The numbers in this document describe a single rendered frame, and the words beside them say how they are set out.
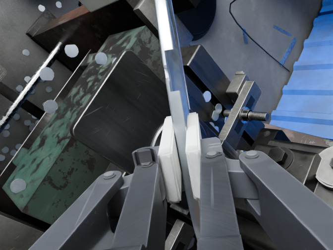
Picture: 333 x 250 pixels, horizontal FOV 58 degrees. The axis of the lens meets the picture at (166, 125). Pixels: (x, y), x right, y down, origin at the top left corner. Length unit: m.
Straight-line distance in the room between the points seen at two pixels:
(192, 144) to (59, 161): 0.39
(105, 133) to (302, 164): 0.25
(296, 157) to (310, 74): 1.87
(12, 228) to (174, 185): 0.41
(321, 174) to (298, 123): 1.64
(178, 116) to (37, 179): 0.39
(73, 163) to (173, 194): 0.39
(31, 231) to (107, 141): 0.22
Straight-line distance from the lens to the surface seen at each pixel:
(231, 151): 0.58
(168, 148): 0.16
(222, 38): 1.76
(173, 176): 0.16
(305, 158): 0.39
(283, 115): 2.07
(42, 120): 0.86
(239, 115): 0.62
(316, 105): 2.07
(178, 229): 0.57
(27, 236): 0.56
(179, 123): 0.18
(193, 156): 0.15
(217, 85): 0.65
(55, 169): 0.53
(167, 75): 0.19
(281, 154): 0.39
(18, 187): 0.52
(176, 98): 0.18
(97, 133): 0.40
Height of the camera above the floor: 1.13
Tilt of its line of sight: 50 degrees down
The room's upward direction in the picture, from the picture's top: 99 degrees clockwise
